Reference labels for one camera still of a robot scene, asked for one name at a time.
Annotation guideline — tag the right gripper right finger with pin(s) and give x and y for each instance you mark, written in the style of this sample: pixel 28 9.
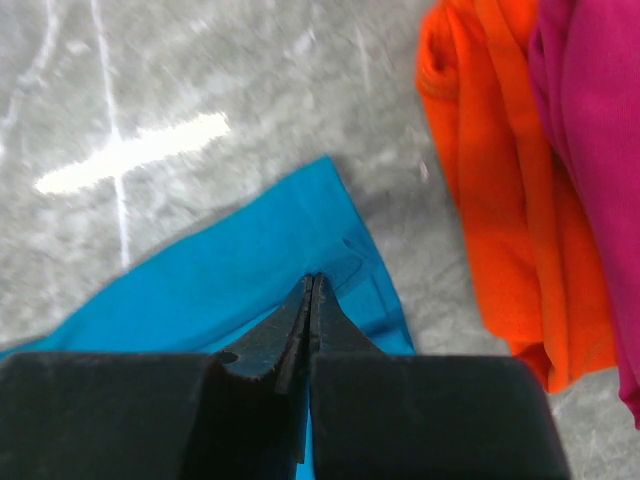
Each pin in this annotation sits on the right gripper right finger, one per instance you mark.
pixel 330 330

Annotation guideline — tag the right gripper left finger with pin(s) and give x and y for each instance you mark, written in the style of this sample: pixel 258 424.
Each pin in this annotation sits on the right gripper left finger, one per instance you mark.
pixel 272 357

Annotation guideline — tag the blue t shirt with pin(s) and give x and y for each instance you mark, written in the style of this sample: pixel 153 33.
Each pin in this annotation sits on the blue t shirt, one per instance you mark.
pixel 127 388

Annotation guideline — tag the orange folded t shirt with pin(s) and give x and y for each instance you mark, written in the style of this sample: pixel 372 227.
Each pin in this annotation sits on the orange folded t shirt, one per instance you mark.
pixel 536 272

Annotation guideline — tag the pink folded t shirt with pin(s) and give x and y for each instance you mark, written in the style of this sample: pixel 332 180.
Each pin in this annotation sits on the pink folded t shirt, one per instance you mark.
pixel 584 67

